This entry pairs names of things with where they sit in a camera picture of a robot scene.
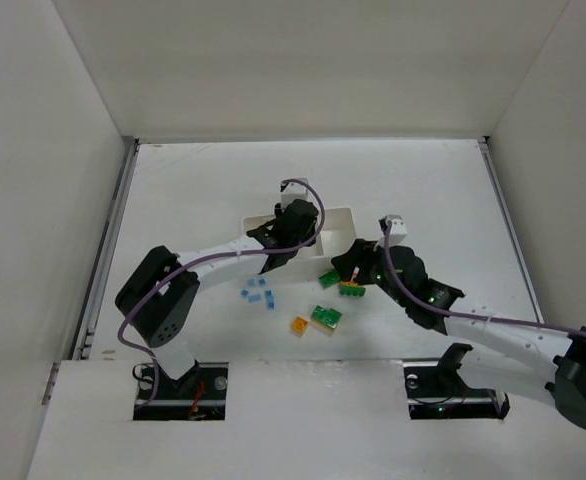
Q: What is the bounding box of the white three-compartment bin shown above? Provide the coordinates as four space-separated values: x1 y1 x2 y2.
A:
265 207 356 283

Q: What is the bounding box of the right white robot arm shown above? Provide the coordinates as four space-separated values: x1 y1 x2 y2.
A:
331 239 586 430

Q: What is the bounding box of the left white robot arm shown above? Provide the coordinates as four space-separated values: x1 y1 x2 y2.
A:
115 199 325 381

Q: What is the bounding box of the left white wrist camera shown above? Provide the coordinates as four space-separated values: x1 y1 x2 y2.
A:
280 178 308 209

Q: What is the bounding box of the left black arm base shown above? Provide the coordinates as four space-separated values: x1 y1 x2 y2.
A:
132 363 229 422

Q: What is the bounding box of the green long lego brick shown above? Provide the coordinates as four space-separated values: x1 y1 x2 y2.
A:
318 270 340 289

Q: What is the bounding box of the orange flower green lego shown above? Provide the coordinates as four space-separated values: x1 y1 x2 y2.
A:
338 267 366 297

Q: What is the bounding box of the small orange lego brick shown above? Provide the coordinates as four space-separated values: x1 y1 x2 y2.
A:
290 317 309 336

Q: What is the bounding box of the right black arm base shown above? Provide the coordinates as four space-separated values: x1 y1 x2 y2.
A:
403 343 510 420

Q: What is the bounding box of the green yellow stacked lego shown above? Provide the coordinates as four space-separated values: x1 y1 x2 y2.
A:
311 305 342 333

